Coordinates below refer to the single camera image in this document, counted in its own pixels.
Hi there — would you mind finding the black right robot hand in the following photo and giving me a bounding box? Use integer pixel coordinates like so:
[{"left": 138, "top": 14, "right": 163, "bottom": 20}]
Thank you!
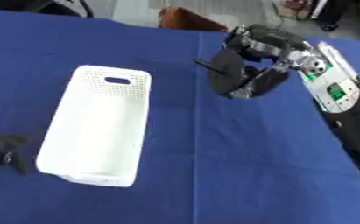
[{"left": 221, "top": 24, "right": 314, "bottom": 100}]

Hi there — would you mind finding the dark grey object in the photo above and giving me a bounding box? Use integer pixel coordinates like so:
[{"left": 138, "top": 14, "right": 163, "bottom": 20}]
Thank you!
[{"left": 192, "top": 48, "right": 257, "bottom": 96}]

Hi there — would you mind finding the brown chair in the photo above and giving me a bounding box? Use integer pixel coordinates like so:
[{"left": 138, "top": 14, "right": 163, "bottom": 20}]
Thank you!
[{"left": 158, "top": 6, "right": 230, "bottom": 32}]

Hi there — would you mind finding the black tripod leg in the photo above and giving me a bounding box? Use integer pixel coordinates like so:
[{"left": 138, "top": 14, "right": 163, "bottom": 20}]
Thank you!
[{"left": 315, "top": 0, "right": 355, "bottom": 32}]

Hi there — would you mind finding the white perforated plastic basket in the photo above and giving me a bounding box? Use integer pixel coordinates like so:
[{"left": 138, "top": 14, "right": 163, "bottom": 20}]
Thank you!
[{"left": 33, "top": 64, "right": 154, "bottom": 188}]

